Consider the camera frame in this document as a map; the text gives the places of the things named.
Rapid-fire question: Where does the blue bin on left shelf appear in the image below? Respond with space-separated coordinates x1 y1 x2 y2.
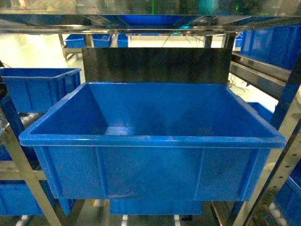
0 68 81 113

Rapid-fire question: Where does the steel upper shelf beam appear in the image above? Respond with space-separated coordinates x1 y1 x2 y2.
0 14 301 35

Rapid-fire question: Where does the large blue target bin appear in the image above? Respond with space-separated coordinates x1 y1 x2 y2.
19 82 286 201

